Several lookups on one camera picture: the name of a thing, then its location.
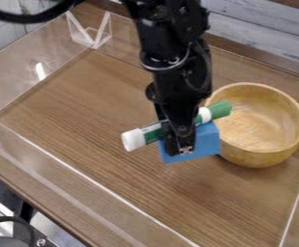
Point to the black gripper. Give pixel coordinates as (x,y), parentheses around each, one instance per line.
(177,91)

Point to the green and white marker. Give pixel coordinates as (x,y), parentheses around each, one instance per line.
(149,134)

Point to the blue foam block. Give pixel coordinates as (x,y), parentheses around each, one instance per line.
(208,145)

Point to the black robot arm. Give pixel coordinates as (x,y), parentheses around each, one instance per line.
(176,54)

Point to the brown wooden bowl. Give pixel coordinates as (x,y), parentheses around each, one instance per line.
(260,134)

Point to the clear acrylic tray wall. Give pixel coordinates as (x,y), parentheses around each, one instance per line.
(69,100)

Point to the clear acrylic corner bracket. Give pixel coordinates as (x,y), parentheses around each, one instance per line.
(90,37)

